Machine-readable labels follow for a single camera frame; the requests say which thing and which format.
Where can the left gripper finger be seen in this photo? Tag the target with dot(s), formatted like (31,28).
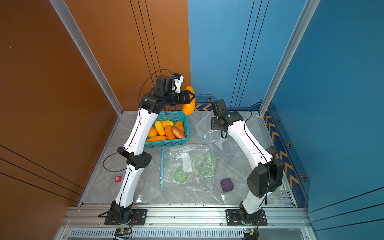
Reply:
(187,102)
(186,94)

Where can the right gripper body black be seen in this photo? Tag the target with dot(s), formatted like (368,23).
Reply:
(216,123)

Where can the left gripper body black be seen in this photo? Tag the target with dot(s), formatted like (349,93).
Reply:
(186,97)

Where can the large orange mango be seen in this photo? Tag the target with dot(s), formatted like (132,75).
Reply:
(189,108)

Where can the clear zip-top bag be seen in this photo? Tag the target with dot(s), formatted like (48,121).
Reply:
(223,148)

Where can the red pink mango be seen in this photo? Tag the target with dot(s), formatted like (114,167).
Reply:
(178,133)

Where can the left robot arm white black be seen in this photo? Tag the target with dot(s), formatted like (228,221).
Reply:
(137,159)

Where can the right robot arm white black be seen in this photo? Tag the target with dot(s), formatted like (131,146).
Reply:
(267,171)

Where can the orange mango back right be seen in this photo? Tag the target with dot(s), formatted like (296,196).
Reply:
(180,126)

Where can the yellow mango left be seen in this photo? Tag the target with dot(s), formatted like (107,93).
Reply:
(160,129)

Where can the orange mango middle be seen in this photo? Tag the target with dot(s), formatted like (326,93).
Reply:
(169,134)

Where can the orange mango front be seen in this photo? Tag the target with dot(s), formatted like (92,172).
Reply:
(156,139)

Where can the teal plastic basket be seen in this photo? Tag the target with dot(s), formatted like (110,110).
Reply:
(174,117)

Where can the clear bags stack green print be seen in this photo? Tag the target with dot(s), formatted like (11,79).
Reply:
(191,166)

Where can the dark red box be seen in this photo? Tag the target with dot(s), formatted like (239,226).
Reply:
(272,151)

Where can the purple cube box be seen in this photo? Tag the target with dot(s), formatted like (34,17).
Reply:
(227,185)

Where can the small red object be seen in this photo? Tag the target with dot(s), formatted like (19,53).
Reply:
(118,179)

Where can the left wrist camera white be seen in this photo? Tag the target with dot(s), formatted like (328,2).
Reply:
(178,80)

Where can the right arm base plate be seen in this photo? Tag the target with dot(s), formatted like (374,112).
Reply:
(240,217)

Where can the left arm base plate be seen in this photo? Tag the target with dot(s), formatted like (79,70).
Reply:
(130,217)

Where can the aluminium rail front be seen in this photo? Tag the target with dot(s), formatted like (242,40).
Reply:
(191,217)

